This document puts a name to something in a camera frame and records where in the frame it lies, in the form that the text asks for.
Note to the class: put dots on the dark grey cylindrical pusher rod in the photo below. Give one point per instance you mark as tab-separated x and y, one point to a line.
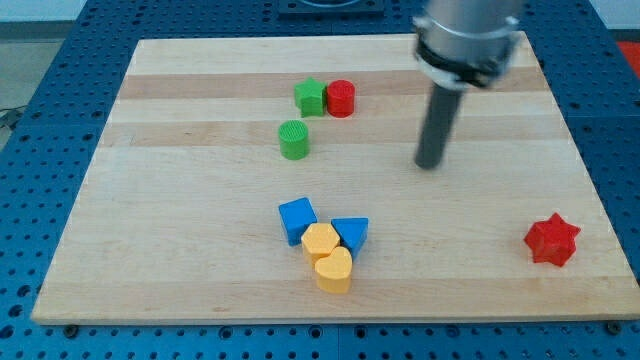
439	119

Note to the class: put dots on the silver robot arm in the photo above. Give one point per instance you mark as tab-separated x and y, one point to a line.
460	44

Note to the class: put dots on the green star block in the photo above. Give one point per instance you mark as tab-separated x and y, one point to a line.
310	97

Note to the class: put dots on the red star block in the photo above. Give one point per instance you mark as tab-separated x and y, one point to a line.
552	241

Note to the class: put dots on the wooden board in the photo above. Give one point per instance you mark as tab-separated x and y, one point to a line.
177	221

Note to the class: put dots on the red cylinder block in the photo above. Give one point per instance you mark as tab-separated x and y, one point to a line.
341	98

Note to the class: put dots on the green cylinder block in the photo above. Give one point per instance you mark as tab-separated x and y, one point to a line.
294	139

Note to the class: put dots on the blue triangle block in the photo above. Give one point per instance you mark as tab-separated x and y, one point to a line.
353	233

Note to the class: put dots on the yellow hexagon block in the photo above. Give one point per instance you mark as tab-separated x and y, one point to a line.
318	241

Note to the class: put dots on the blue cube block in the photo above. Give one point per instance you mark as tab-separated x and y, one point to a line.
296	217

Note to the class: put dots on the yellow heart block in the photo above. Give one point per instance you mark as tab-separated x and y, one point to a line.
333	272

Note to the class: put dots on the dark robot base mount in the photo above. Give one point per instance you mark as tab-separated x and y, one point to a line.
305	8

